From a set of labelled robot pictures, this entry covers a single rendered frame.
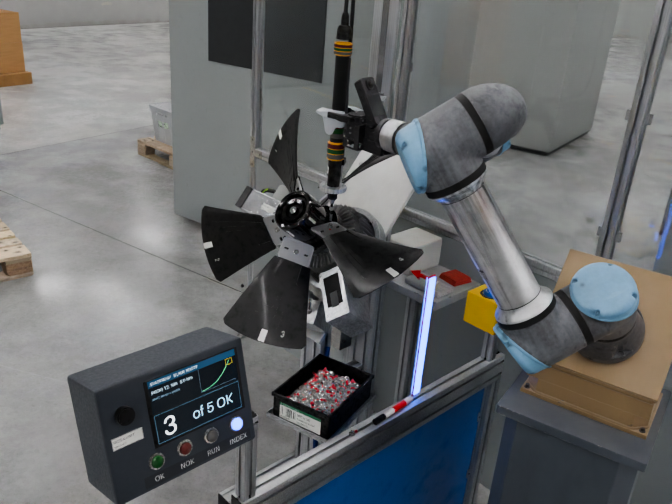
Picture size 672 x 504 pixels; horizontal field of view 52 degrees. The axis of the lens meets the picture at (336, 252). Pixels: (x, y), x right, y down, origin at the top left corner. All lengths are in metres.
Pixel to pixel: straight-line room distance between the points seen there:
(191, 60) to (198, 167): 0.70
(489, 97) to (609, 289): 0.42
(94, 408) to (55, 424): 2.03
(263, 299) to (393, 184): 0.55
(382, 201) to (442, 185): 0.88
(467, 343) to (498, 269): 1.30
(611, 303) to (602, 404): 0.30
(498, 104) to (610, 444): 0.73
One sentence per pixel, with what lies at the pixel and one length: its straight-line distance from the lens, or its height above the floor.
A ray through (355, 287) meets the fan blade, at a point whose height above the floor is 1.13.
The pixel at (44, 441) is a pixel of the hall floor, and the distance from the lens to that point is 3.04.
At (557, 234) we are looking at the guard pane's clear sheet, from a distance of 2.23.
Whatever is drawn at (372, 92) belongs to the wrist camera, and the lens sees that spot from 1.62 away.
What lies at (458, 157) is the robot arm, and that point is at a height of 1.56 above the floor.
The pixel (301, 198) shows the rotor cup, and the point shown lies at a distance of 1.83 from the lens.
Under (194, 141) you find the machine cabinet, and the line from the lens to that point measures 4.71.
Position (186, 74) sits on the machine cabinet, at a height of 1.06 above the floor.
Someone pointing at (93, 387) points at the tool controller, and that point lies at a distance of 1.08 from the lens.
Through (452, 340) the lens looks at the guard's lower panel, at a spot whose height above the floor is 0.57.
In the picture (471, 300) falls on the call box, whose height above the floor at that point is 1.05.
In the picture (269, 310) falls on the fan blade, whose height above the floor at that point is 0.99.
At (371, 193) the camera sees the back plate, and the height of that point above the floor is 1.19.
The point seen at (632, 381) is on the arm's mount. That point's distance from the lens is 1.52.
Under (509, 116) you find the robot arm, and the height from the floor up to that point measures 1.63.
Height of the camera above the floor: 1.86
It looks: 24 degrees down
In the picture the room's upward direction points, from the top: 4 degrees clockwise
